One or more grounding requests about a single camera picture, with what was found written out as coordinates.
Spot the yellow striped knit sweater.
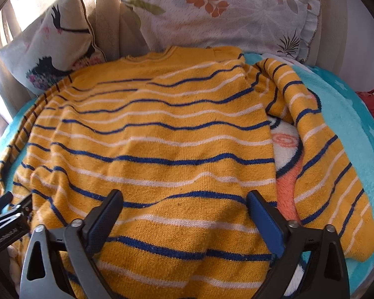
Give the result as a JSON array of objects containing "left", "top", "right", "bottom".
[{"left": 0, "top": 47, "right": 374, "bottom": 298}]

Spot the turquoise cartoon fleece blanket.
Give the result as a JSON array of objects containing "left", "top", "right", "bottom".
[{"left": 0, "top": 64, "right": 374, "bottom": 298}]

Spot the bird print cushion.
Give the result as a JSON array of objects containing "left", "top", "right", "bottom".
[{"left": 0, "top": 0, "right": 106, "bottom": 95}]

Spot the beige curtain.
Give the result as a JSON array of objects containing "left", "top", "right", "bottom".
[{"left": 0, "top": 0, "right": 146, "bottom": 121}]

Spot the floral white bed pillow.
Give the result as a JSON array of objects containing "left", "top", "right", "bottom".
[{"left": 120, "top": 0, "right": 321, "bottom": 62}]

